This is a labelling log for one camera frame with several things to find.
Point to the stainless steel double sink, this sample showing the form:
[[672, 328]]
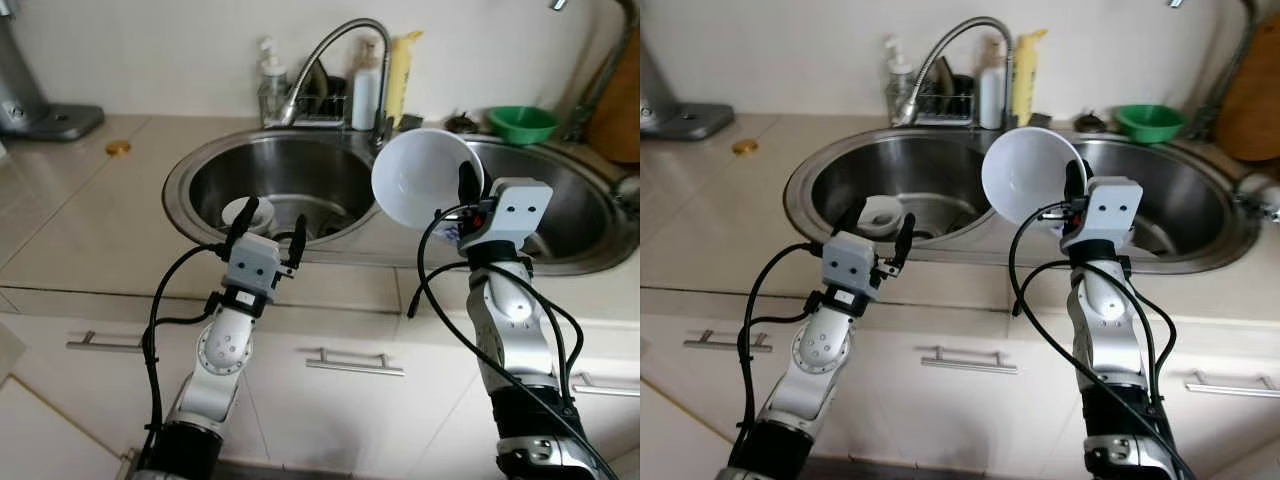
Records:
[[300, 180], [920, 180]]

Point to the wooden cutting board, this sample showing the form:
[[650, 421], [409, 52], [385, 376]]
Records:
[[1250, 100], [618, 100]]

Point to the white detergent bottle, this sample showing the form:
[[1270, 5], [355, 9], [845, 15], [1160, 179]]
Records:
[[366, 95], [992, 95]]

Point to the clear soap pump bottle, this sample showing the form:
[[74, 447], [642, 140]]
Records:
[[899, 85], [272, 90]]

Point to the black sink stopper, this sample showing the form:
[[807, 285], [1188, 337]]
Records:
[[1089, 122], [461, 124]]

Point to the large white bowl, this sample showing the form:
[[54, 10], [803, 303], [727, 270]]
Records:
[[1030, 175], [420, 180]]

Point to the gold bottle cap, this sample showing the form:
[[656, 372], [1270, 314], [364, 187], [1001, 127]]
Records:
[[744, 146], [118, 148]]

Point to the chrome gooseneck tap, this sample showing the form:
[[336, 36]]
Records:
[[1222, 80], [598, 85]]

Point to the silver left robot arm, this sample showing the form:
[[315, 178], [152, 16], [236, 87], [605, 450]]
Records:
[[830, 350], [225, 350]]

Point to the chrome sink fitting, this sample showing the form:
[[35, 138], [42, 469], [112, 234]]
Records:
[[1258, 195], [628, 195]]

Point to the green plastic bowl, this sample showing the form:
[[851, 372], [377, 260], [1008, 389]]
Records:
[[522, 125], [1150, 122]]

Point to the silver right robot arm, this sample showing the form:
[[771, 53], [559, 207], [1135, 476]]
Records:
[[1105, 305], [510, 305]]

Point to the flexible steel sink faucet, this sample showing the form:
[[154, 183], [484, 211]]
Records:
[[287, 110], [905, 108]]

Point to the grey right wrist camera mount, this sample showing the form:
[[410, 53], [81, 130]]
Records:
[[522, 208], [1115, 208]]

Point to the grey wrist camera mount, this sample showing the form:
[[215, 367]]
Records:
[[252, 268], [1115, 208], [522, 208], [852, 268]]

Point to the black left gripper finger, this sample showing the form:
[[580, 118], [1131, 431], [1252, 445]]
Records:
[[242, 225], [905, 240], [299, 240], [854, 218]]

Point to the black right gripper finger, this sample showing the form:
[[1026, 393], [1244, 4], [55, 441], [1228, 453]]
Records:
[[469, 188], [1077, 182]]

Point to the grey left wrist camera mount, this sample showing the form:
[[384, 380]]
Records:
[[252, 268], [852, 268]]

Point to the grey countertop appliance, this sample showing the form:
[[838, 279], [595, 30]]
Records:
[[680, 118], [40, 115]]

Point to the dark round dish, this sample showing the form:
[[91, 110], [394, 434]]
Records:
[[325, 80], [945, 78]]

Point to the white base cabinet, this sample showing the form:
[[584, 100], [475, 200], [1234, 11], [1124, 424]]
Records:
[[900, 420], [300, 420]]

